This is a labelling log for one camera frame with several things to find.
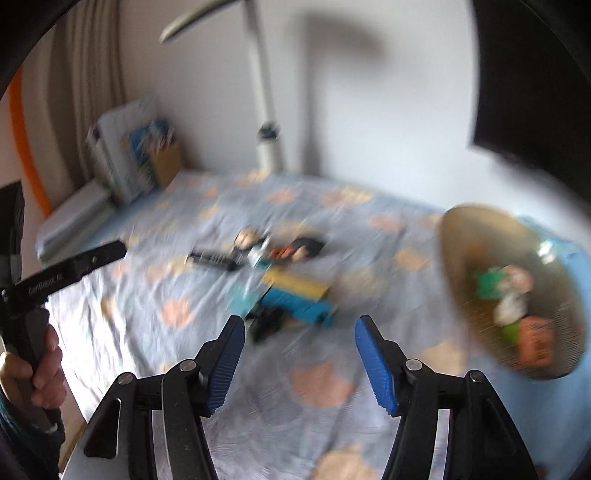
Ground black spiky toy figure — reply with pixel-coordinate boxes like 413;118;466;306
246;305;286;344

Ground blue rectangular lighter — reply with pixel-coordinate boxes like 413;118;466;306
259;287;335;327

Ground black usb stick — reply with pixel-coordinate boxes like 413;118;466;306
185;251;240;272

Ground yellow rectangular lighter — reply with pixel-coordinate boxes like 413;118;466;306
262;267;331;301

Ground black haired doll white coat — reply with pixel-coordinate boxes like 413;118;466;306
230;227;271;268

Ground red suit black hair figure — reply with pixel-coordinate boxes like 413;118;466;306
270;237;325;262

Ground green toy figure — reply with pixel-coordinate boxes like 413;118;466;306
475;268;513;300

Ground orange brown printed box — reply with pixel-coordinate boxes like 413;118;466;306
518;316;554;368

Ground amber ribbed glass bowl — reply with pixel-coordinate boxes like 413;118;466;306
440;205;589;380

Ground dark teal sleeve forearm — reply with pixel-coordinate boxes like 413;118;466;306
0;392;65;480

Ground person's left hand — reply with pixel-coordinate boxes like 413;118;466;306
1;324;67;411

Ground flat stacked magazines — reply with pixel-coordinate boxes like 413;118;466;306
36;180;116;266

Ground patterned blue fabric cloth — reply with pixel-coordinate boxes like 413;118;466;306
48;171;495;479

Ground upright books stack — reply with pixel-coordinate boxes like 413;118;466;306
85;96;178;205

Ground brown pen holder box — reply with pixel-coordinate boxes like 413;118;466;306
152;142;184;189

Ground light blue curved tray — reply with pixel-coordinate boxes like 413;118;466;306
507;216;591;480

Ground beige curtain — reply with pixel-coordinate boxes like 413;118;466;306
49;1;126;189

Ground white lamp pole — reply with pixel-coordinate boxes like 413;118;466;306
158;0;286;174

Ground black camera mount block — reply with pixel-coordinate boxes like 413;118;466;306
0;181;25;289

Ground black wall television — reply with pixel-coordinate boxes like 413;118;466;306
472;1;590;202

